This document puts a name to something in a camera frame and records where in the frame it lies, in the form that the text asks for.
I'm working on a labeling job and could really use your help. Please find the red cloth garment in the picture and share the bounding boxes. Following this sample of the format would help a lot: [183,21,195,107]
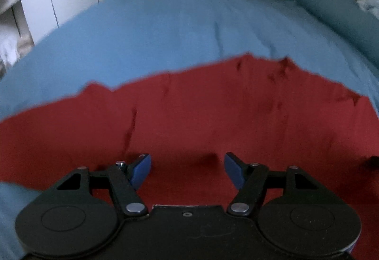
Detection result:
[1,55,378,259]

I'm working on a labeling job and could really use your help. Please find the blue bed sheet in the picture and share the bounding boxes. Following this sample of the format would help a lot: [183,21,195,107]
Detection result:
[1,0,378,259]

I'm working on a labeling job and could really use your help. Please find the teal bolster cushion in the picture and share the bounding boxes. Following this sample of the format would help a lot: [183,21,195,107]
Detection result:
[299,0,378,66]

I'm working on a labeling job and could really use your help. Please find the light blue crumpled blanket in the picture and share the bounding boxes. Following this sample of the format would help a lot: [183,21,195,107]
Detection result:
[356,0,379,19]

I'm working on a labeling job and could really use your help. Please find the white shelf unit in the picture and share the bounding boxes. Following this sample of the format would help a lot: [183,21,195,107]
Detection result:
[1,0,59,72]

